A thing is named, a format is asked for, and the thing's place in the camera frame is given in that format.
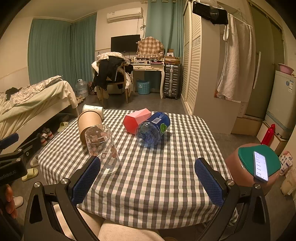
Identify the white patterned paper cup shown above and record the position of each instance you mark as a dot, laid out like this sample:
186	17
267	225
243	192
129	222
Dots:
97	109

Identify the plaid blanket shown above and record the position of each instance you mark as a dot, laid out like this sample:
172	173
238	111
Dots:
150	48

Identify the person's left hand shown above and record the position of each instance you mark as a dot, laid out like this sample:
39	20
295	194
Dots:
10	204

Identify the black hanging garment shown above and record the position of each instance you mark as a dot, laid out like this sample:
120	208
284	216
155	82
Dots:
214	15

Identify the black monitor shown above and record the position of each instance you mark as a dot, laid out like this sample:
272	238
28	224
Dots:
126	43

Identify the brown paper cup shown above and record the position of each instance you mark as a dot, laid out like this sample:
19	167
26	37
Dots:
86	120

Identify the white refrigerator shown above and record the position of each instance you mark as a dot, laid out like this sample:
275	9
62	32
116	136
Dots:
281	107

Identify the grey checkered tablecloth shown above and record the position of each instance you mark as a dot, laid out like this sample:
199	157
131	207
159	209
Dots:
157	188

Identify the teal curtain right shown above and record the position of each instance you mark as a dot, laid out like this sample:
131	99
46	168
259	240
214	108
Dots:
165	23

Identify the blue laundry basket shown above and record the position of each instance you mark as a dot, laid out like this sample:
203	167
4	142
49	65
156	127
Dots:
143	87

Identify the white louvered wardrobe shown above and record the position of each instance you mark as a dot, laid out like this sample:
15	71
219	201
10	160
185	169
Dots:
202	57

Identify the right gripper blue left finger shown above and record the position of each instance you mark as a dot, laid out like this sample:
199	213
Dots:
41	222

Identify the teal curtain left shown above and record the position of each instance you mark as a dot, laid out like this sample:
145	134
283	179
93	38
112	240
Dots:
57	47

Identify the white air conditioner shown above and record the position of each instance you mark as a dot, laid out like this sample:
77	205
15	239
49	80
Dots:
125	14

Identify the large clear water jug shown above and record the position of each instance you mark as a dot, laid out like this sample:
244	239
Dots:
81	88

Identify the teal curtain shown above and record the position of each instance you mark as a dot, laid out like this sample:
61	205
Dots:
165	23
57	47

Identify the wooden chair with clothes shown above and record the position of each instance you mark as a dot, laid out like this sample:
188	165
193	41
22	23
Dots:
112	68

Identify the green cushioned stool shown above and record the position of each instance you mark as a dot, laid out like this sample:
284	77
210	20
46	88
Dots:
245	170

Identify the red bottle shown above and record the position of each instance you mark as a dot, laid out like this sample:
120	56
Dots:
268	137

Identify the clear glass cup with prints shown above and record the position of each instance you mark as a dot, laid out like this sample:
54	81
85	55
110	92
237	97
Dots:
100	143

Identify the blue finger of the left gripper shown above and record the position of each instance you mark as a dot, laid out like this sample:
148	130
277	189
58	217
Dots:
28	149
8	141

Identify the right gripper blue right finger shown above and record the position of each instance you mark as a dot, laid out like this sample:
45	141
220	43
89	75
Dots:
253	219

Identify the hanging white towel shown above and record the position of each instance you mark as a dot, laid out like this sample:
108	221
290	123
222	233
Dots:
236	81

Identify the bed with patterned bedding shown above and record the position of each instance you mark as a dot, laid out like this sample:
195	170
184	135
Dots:
31	107

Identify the green slipper near table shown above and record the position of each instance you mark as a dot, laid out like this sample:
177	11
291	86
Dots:
31	173

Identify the silver black suitcase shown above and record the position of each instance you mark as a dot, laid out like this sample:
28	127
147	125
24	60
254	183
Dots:
172	81

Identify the white slipper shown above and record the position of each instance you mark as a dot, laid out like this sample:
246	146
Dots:
35	161

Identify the smartphone with lit screen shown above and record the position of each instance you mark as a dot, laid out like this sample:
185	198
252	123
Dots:
260	165

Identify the green slipper under bed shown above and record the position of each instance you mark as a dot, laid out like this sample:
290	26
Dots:
62	126

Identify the pink hexagonal cup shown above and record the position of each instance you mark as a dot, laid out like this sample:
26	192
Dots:
132	120

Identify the blue plastic water bottle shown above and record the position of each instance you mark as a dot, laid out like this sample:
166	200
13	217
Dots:
149	132

